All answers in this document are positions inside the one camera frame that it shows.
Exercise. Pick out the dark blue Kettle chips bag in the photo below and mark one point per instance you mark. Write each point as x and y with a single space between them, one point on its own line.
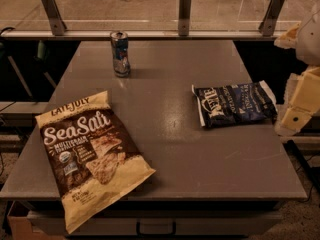
235 104

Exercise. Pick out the Late July chips bag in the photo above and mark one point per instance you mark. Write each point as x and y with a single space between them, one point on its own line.
93 158

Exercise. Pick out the Red Bull can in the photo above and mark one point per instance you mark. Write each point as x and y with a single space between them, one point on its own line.
119 45

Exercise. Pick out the cardboard box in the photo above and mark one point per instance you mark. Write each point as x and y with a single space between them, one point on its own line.
22 228

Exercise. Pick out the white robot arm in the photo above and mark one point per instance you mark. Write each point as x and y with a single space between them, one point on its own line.
304 38

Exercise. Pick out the left metal railing bracket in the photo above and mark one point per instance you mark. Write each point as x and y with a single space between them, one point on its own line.
56 23

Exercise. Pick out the middle metal railing bracket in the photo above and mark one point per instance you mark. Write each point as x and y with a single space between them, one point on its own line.
184 17

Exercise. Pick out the right metal railing bracket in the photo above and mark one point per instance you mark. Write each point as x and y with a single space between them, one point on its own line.
268 24

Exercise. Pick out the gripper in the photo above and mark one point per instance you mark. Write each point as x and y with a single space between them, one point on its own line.
310 42

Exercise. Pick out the metal railing bracket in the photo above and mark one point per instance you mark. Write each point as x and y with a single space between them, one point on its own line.
56 23
268 24
184 17

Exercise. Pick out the grey drawer under table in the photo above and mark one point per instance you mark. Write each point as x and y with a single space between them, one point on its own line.
161 223

